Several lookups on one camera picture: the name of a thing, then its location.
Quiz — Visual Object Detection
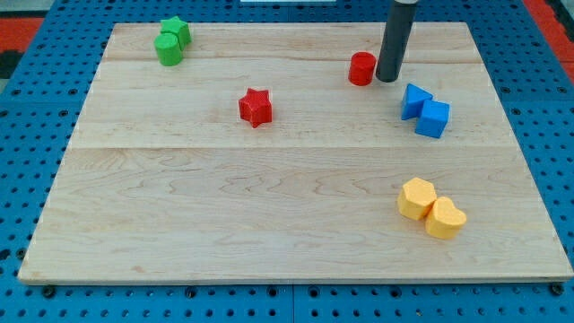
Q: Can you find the red cylinder block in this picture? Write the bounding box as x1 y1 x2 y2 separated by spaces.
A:
348 51 377 86

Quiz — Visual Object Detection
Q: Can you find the blue triangle block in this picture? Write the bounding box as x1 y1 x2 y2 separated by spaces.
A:
401 83 434 120

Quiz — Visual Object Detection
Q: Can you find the light wooden board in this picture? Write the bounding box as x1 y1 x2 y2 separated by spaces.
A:
19 22 573 285

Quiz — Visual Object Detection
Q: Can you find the red star block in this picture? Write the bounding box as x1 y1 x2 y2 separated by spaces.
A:
239 88 273 128

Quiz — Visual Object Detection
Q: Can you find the yellow hexagon block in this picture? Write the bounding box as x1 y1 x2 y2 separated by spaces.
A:
397 178 438 221

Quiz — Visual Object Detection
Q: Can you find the blue cube block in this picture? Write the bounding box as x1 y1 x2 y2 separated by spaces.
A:
414 100 450 138

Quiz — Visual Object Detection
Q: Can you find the green cylinder block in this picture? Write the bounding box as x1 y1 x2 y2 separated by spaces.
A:
153 33 183 66

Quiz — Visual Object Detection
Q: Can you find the yellow heart block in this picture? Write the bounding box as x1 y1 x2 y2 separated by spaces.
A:
425 196 467 240

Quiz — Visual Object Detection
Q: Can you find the green star block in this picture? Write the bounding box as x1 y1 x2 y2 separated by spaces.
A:
161 16 193 50

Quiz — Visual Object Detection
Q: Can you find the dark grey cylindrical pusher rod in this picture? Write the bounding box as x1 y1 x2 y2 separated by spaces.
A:
375 0 418 83

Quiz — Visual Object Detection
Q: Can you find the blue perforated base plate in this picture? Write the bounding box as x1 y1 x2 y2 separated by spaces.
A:
1 1 573 322

